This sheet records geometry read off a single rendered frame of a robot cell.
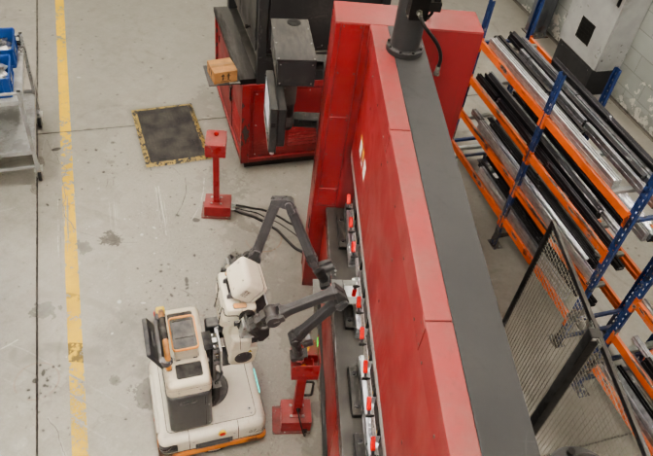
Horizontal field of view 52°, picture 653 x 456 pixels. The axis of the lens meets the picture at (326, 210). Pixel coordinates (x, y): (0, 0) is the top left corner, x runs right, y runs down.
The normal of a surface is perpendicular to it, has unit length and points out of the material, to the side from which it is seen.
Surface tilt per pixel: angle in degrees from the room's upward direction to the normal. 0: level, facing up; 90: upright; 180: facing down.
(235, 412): 0
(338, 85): 90
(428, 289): 0
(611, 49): 90
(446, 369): 0
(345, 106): 90
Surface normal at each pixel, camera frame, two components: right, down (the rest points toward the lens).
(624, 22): 0.29, 0.69
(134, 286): 0.11, -0.71
